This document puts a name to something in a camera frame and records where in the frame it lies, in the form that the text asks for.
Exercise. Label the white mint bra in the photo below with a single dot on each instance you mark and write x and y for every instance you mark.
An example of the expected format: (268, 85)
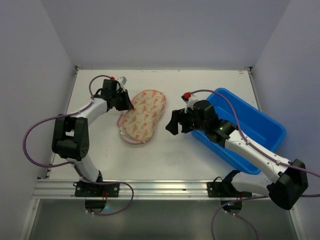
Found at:
(122, 130)

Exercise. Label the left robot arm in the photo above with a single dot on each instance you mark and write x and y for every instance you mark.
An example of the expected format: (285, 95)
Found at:
(71, 140)

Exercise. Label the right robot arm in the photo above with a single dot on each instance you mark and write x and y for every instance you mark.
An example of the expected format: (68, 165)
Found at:
(280, 179)

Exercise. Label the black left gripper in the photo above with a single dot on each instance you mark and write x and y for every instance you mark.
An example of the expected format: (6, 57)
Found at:
(121, 99)

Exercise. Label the aluminium front rail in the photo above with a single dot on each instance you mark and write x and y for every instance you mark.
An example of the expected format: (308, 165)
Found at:
(65, 189)

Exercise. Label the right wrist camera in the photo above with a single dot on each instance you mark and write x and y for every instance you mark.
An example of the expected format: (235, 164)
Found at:
(189, 99)

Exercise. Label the blue plastic bin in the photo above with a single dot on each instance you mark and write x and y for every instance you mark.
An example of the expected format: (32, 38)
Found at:
(255, 124)

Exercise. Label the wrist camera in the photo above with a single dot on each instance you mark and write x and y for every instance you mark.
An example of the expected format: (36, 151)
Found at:
(121, 80)
(189, 99)

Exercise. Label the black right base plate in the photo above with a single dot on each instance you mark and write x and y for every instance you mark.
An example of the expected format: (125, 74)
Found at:
(223, 188)

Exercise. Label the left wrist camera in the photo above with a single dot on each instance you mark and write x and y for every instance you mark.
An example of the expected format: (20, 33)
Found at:
(121, 80)

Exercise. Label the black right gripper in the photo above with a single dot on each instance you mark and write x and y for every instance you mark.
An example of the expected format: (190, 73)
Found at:
(183, 121)

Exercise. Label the floral mesh laundry bag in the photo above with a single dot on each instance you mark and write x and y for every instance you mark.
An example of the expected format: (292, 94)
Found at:
(140, 123)

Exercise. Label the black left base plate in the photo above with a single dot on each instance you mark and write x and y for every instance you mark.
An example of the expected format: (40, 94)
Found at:
(90, 190)

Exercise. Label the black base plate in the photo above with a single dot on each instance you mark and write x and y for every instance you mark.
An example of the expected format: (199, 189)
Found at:
(90, 190)
(223, 188)

